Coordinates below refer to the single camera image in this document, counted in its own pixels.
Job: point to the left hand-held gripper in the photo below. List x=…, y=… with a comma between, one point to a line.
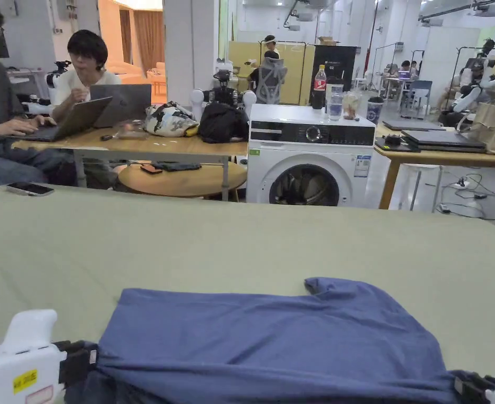
x=15, y=366

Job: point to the dark blue shirt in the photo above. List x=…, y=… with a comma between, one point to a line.
x=272, y=336

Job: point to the white phone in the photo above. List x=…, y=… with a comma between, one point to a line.
x=30, y=188

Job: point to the bed with pale green sheet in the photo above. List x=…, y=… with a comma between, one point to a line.
x=230, y=244

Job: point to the white washing machine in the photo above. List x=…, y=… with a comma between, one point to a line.
x=306, y=147

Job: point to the black and white robot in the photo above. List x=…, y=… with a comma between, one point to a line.
x=224, y=90

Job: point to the white humanoid robot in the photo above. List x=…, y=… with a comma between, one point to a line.
x=476, y=80

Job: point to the group of people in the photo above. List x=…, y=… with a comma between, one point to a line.
x=403, y=73

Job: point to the black cabinet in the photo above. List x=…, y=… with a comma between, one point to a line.
x=335, y=71

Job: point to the white robot with camera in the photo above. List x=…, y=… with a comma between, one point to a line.
x=51, y=80

